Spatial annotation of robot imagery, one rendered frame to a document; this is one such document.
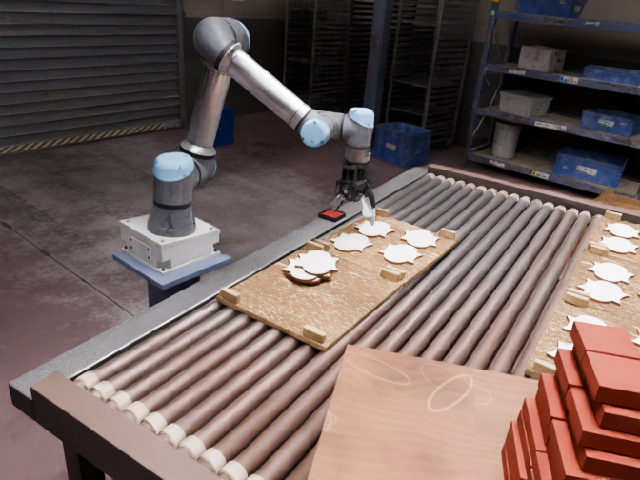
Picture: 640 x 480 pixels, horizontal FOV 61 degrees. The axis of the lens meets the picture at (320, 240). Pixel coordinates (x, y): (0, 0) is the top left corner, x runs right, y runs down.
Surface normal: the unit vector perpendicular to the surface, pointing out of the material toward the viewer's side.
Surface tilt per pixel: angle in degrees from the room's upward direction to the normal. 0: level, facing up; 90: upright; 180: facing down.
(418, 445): 0
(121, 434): 0
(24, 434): 0
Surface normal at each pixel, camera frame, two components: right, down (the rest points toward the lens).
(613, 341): 0.07, -0.90
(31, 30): 0.78, 0.21
